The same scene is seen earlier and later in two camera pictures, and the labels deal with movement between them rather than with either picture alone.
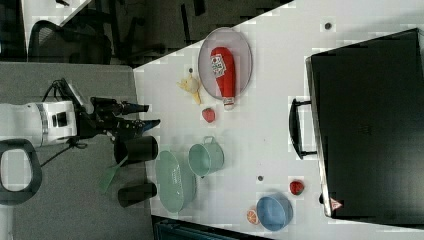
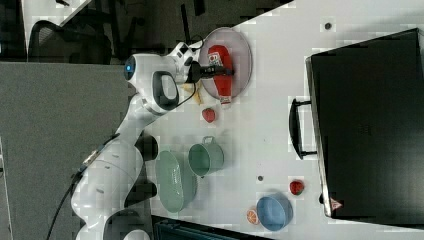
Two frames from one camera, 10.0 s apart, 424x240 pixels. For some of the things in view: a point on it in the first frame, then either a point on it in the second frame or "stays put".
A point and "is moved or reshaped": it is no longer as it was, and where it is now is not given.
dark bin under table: x=164 y=228 stays put
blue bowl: x=275 y=212 stays put
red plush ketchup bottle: x=222 y=61 is moved or reshaped
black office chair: x=49 y=42 stays put
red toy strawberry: x=208 y=115 stays put
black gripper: x=104 y=114 -> x=197 y=72
